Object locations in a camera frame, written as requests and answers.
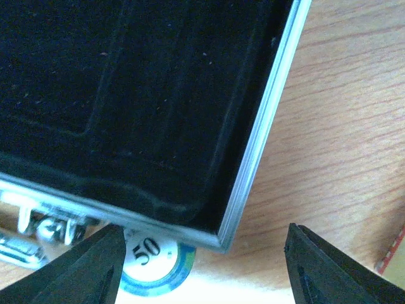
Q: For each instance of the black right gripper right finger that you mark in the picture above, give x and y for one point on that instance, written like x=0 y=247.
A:
x=321 y=273

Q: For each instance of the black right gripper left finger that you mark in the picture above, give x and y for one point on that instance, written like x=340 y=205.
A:
x=90 y=272

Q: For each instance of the blue white poker chip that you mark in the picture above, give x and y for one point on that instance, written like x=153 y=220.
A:
x=154 y=264

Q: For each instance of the aluminium poker case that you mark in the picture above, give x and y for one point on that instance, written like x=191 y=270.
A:
x=147 y=114

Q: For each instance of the pink playing card deck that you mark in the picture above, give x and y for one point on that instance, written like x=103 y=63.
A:
x=383 y=263

